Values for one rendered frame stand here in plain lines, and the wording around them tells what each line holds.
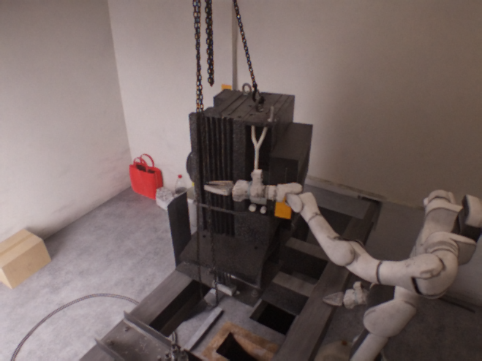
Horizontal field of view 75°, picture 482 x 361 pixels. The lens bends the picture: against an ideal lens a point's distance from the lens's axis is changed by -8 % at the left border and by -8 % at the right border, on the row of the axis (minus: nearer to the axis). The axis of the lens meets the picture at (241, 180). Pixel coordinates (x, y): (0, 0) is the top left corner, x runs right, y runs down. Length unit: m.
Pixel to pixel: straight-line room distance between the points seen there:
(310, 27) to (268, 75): 0.51
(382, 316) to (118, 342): 1.23
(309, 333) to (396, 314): 0.56
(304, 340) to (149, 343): 0.76
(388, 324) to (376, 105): 1.61
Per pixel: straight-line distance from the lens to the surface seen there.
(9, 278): 3.38
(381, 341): 1.66
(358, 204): 2.79
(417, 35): 2.49
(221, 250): 1.89
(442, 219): 1.37
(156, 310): 1.97
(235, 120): 1.60
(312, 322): 1.90
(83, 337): 2.83
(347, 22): 2.57
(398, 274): 1.13
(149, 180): 3.90
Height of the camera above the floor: 2.17
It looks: 31 degrees down
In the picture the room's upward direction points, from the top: straight up
